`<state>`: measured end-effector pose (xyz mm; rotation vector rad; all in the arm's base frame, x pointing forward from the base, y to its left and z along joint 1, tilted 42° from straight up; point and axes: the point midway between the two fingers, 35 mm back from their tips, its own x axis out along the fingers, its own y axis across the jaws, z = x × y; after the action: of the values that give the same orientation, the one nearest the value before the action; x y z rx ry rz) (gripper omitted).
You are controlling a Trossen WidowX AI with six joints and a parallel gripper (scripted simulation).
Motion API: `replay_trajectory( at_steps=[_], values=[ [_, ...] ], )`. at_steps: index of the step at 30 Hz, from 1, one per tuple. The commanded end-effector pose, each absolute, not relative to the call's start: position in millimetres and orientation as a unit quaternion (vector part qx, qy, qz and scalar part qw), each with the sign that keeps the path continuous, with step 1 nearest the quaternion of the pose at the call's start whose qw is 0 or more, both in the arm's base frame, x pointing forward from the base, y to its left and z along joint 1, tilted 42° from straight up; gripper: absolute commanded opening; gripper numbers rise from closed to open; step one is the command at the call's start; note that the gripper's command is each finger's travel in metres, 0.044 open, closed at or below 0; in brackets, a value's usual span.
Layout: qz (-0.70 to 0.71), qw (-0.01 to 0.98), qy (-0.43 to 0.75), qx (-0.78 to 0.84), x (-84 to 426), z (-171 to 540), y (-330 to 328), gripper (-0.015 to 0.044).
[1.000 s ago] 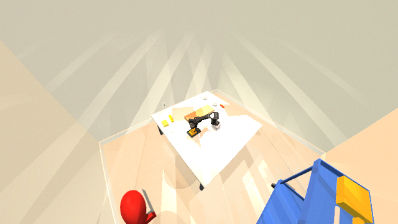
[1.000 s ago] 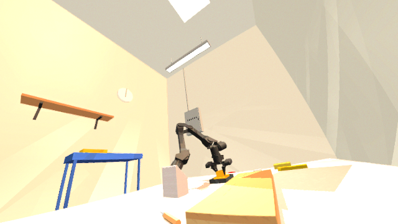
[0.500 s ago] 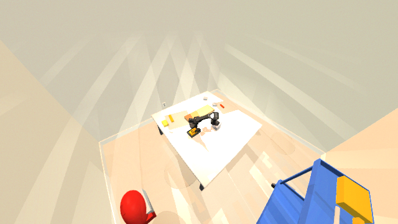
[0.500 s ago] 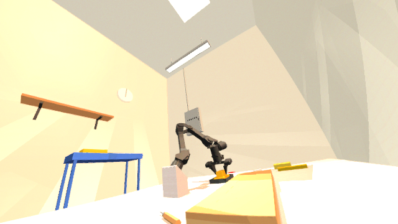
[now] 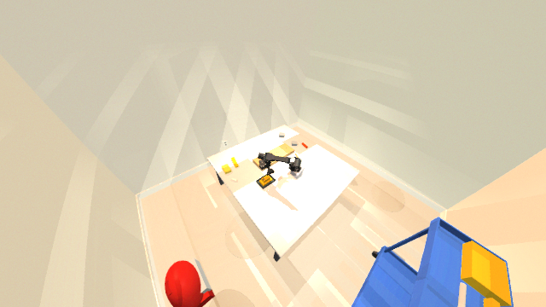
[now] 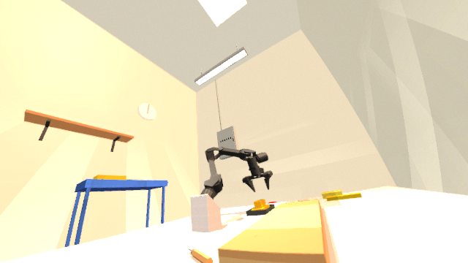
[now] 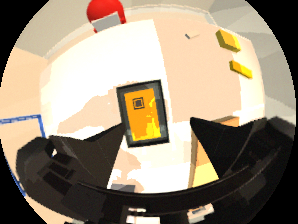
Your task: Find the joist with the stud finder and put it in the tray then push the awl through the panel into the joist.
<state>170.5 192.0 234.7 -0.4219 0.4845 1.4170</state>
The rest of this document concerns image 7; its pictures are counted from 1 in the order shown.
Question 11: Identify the dark grey rectangular frame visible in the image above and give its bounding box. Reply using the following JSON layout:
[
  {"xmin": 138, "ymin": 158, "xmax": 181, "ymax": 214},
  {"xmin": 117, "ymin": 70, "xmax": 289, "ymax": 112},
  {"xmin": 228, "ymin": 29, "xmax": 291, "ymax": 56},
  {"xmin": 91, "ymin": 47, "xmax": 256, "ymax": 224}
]
[{"xmin": 116, "ymin": 79, "xmax": 170, "ymax": 149}]

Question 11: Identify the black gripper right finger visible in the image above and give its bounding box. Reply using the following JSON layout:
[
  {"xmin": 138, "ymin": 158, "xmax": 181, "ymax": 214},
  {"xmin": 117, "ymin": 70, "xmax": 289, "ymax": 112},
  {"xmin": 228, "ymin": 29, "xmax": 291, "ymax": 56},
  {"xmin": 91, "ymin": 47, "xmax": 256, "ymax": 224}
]
[{"xmin": 190, "ymin": 116, "xmax": 267, "ymax": 179}]

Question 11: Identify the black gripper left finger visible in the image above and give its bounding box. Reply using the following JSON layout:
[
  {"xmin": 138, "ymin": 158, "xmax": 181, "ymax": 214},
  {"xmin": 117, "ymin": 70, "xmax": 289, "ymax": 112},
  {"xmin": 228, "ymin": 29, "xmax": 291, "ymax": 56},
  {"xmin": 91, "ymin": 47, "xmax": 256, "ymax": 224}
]
[{"xmin": 48, "ymin": 121, "xmax": 125, "ymax": 188}]

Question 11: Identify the yellow rectangular block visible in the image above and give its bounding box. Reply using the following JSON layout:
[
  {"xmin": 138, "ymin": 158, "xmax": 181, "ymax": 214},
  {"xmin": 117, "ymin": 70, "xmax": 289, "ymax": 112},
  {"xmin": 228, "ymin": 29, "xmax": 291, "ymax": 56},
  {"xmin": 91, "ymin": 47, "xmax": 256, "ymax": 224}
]
[{"xmin": 216, "ymin": 30, "xmax": 241, "ymax": 53}]

